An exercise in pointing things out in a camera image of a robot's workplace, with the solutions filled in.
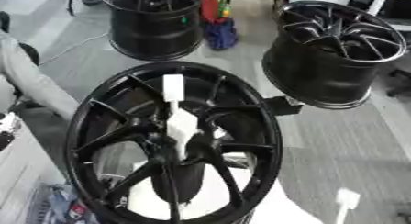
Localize black metal bracket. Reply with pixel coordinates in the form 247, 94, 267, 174
263, 95, 305, 117

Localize person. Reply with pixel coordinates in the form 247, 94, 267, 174
0, 11, 83, 122

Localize white floor cable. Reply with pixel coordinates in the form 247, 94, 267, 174
39, 31, 113, 66

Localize blue bag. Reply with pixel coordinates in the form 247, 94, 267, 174
202, 17, 239, 50

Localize white shelf unit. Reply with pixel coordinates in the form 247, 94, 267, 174
367, 0, 411, 32

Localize red and green bottle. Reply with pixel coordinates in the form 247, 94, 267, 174
199, 0, 233, 24

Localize blue and red packet pile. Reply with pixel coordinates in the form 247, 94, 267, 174
30, 181, 105, 224

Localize black spoked wheel rim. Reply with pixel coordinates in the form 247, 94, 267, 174
260, 0, 410, 110

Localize black chair base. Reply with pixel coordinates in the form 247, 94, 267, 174
383, 67, 411, 97

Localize large black spoked wheel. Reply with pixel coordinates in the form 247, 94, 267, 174
62, 61, 284, 224

